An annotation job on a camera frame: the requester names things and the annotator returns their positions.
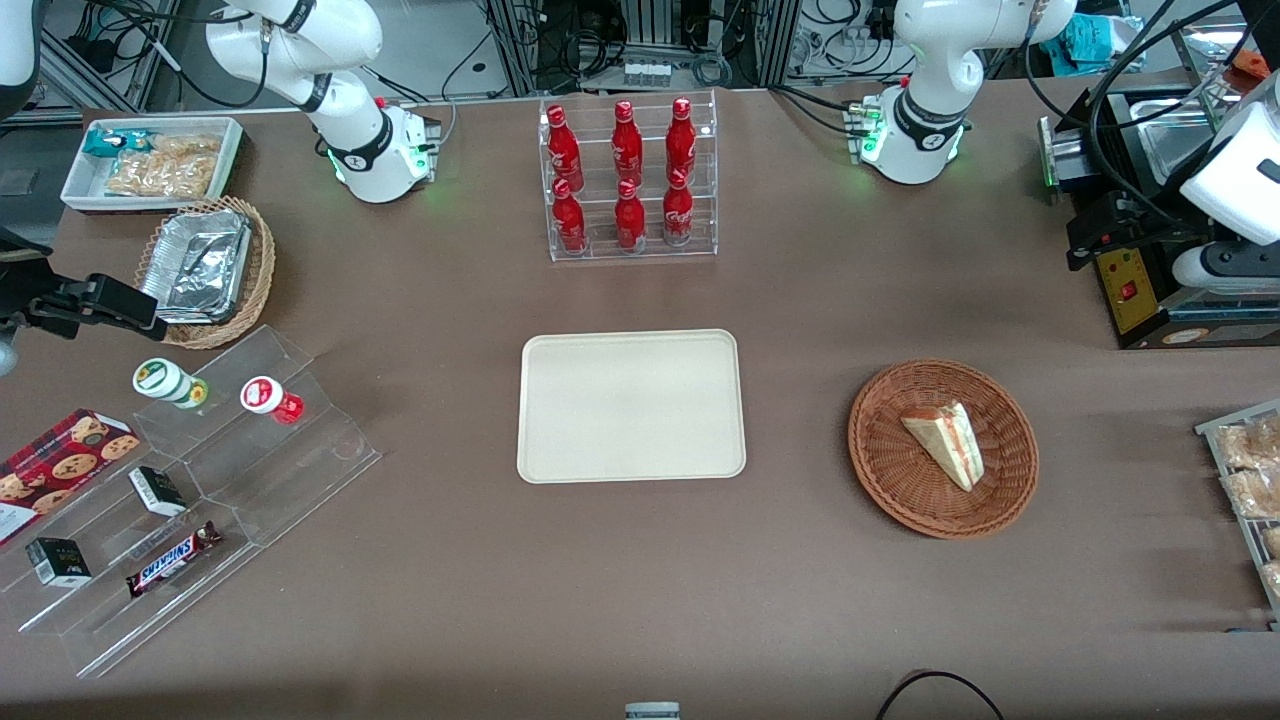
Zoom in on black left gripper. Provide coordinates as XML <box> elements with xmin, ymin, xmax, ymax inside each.
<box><xmin>1066</xmin><ymin>190</ymin><xmax>1216</xmax><ymax>273</ymax></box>

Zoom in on triangular sandwich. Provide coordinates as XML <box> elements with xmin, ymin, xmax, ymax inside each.
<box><xmin>900</xmin><ymin>401</ymin><xmax>986</xmax><ymax>493</ymax></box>

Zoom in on oval light wicker basket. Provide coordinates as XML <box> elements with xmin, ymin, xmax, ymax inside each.
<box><xmin>134</xmin><ymin>196</ymin><xmax>277</xmax><ymax>351</ymax></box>

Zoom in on tray of wrapped pastries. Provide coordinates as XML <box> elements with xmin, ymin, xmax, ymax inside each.
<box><xmin>1195</xmin><ymin>400</ymin><xmax>1280</xmax><ymax>631</ymax></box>

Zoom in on round brown wicker basket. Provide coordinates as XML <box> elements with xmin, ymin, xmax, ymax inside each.
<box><xmin>848</xmin><ymin>359</ymin><xmax>1040</xmax><ymax>541</ymax></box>

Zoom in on beige plastic tray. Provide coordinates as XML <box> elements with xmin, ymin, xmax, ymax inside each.
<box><xmin>517</xmin><ymin>329</ymin><xmax>748</xmax><ymax>485</ymax></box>

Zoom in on black hot food display case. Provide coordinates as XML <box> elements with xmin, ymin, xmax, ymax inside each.
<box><xmin>1038</xmin><ymin>15</ymin><xmax>1280</xmax><ymax>351</ymax></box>

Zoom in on green lidded cup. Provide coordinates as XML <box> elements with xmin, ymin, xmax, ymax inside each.
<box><xmin>132</xmin><ymin>357</ymin><xmax>210</xmax><ymax>411</ymax></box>

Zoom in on stacked foil containers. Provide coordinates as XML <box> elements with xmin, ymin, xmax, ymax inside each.
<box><xmin>140</xmin><ymin>208</ymin><xmax>253</xmax><ymax>325</ymax></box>

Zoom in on steel food pan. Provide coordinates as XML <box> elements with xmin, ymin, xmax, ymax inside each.
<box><xmin>1135</xmin><ymin>95</ymin><xmax>1219</xmax><ymax>189</ymax></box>

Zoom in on white rectangular bin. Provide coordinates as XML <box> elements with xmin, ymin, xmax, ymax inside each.
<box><xmin>60</xmin><ymin>116</ymin><xmax>245</xmax><ymax>215</ymax></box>

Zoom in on red lidded cup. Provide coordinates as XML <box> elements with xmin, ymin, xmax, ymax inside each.
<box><xmin>240</xmin><ymin>375</ymin><xmax>306</xmax><ymax>426</ymax></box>

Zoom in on teal snack packet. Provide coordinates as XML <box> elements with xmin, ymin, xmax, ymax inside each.
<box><xmin>82</xmin><ymin>128</ymin><xmax>161</xmax><ymax>159</ymax></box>

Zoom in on red cookie box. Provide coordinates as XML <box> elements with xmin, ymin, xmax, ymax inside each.
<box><xmin>0</xmin><ymin>408</ymin><xmax>141</xmax><ymax>549</ymax></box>

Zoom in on small black box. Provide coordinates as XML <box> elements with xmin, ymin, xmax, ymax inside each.
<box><xmin>25</xmin><ymin>537</ymin><xmax>93</xmax><ymax>588</ymax></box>
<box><xmin>128</xmin><ymin>466</ymin><xmax>188</xmax><ymax>518</ymax></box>

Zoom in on teal cloth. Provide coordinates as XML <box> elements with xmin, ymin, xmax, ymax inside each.
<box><xmin>1040</xmin><ymin>15</ymin><xmax>1146</xmax><ymax>76</ymax></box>

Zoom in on clear acrylic stepped stand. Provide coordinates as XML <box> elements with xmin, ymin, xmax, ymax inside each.
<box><xmin>0</xmin><ymin>455</ymin><xmax>263</xmax><ymax>681</ymax></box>
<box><xmin>132</xmin><ymin>325</ymin><xmax>383</xmax><ymax>548</ymax></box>

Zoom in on Snickers chocolate bar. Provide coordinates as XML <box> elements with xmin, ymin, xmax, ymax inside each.
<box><xmin>125</xmin><ymin>521</ymin><xmax>223</xmax><ymax>599</ymax></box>

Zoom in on red cola bottle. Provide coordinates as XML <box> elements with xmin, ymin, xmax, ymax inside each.
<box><xmin>545</xmin><ymin>104</ymin><xmax>584</xmax><ymax>193</ymax></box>
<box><xmin>551</xmin><ymin>178</ymin><xmax>588</xmax><ymax>255</ymax></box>
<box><xmin>611</xmin><ymin>100</ymin><xmax>644</xmax><ymax>186</ymax></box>
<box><xmin>614</xmin><ymin>178</ymin><xmax>647</xmax><ymax>251</ymax></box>
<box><xmin>666</xmin><ymin>97</ymin><xmax>697</xmax><ymax>183</ymax></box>
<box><xmin>662</xmin><ymin>168</ymin><xmax>694</xmax><ymax>247</ymax></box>

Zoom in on clear acrylic bottle rack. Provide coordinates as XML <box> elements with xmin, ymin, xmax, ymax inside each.
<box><xmin>538</xmin><ymin>89</ymin><xmax>719</xmax><ymax>264</ymax></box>

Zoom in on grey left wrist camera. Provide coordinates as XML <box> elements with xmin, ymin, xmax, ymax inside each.
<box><xmin>1172</xmin><ymin>243</ymin><xmax>1280</xmax><ymax>294</ymax></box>

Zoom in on black cable loop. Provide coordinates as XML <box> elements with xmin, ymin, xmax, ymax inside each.
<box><xmin>876</xmin><ymin>670</ymin><xmax>1006</xmax><ymax>720</ymax></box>

